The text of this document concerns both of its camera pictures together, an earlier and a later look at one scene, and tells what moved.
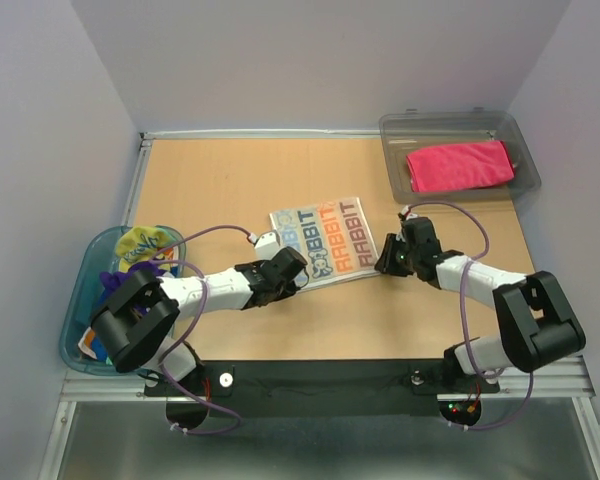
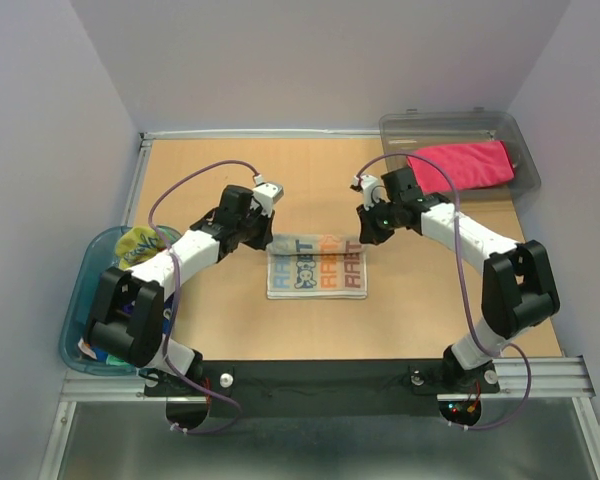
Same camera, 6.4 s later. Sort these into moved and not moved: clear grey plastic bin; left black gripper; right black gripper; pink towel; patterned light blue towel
Moved: patterned light blue towel; left black gripper; right black gripper
Not moved: clear grey plastic bin; pink towel
